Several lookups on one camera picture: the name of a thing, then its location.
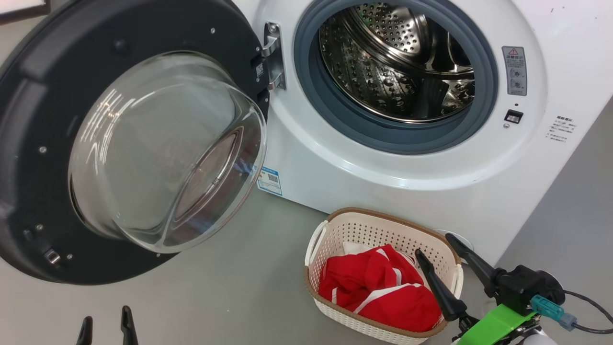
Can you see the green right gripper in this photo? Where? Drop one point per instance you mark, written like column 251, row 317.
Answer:
column 493, row 326

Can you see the grey rubber door gasket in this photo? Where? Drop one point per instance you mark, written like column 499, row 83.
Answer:
column 311, row 96

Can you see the metal door hinge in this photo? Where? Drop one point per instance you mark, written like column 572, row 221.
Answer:
column 274, row 52

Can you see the black glass washing machine door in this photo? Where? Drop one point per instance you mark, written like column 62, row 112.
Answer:
column 48, row 96

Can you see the teal right camera connector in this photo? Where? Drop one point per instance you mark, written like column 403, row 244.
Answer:
column 550, row 309

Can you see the grey warning sticker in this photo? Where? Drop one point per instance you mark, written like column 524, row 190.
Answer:
column 515, row 72

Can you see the dark framed white board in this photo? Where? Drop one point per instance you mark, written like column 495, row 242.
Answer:
column 24, row 5

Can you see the round white filter cover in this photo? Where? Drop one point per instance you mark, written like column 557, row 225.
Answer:
column 462, row 235

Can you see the perforated steel washer drum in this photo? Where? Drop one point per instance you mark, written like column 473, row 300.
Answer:
column 383, row 72

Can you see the white front-load washing machine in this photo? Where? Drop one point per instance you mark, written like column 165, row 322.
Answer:
column 383, row 177

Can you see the black door latch slot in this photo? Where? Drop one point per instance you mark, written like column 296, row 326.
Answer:
column 513, row 116

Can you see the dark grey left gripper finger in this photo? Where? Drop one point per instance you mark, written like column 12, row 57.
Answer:
column 85, row 333
column 128, row 330

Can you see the blue white energy label sticker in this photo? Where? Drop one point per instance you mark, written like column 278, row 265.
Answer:
column 269, row 181

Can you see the cream perforated laundry basket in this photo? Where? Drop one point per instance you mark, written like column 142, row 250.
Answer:
column 364, row 227

